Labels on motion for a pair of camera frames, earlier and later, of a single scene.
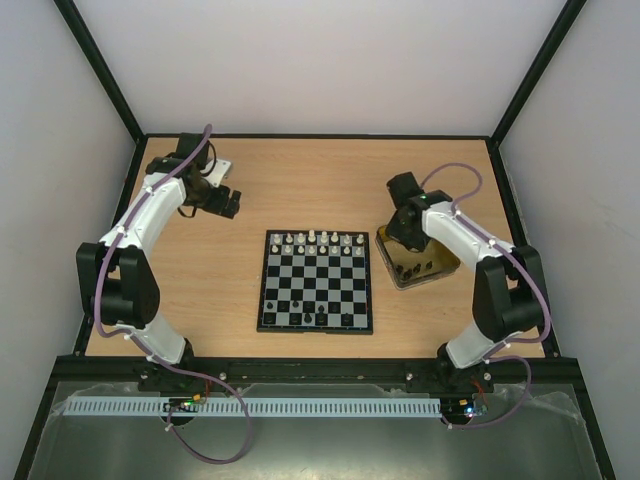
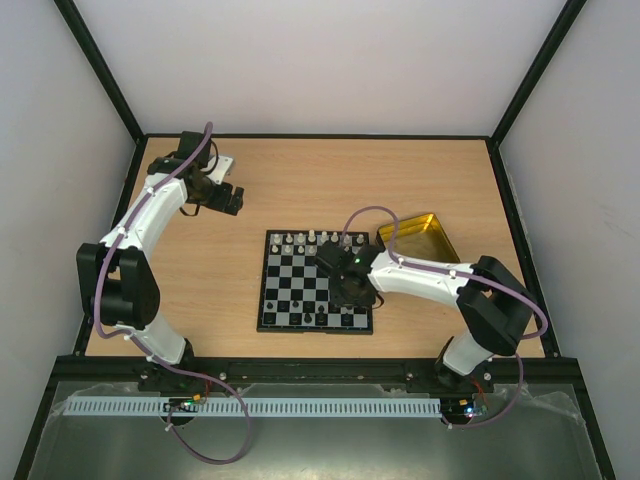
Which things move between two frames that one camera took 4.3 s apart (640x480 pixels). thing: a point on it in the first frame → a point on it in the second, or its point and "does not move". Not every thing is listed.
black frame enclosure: x=548 y=368 does not move
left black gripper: x=219 y=206 does not move
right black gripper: x=415 y=244 → x=331 y=256
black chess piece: x=321 y=317 does not move
